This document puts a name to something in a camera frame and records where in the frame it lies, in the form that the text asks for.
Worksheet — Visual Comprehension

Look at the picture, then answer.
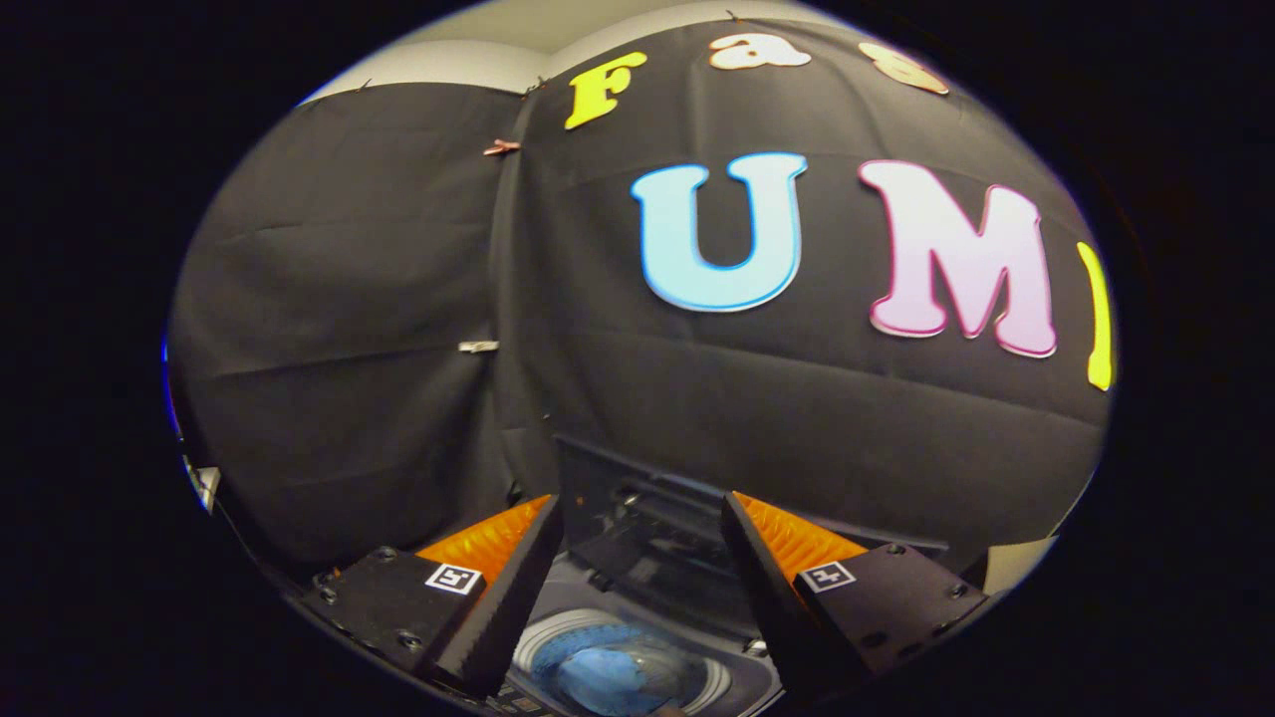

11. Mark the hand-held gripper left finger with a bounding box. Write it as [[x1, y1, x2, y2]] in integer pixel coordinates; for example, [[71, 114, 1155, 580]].
[[297, 494, 566, 700]]

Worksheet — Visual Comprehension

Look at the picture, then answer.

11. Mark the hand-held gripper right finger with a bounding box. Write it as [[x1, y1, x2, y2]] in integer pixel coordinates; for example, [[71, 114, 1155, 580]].
[[721, 491, 990, 700]]

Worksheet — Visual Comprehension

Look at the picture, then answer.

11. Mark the black backdrop cloth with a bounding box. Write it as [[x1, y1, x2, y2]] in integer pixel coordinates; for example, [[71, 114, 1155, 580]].
[[167, 18, 1117, 589]]

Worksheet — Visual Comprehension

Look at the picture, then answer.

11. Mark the dark grey washing machine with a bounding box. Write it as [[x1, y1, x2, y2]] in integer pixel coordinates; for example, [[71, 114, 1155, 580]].
[[488, 435, 947, 717]]

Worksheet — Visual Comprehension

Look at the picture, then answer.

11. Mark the light blue garment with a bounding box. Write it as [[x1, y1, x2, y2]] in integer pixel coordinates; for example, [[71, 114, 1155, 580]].
[[553, 622, 698, 716]]

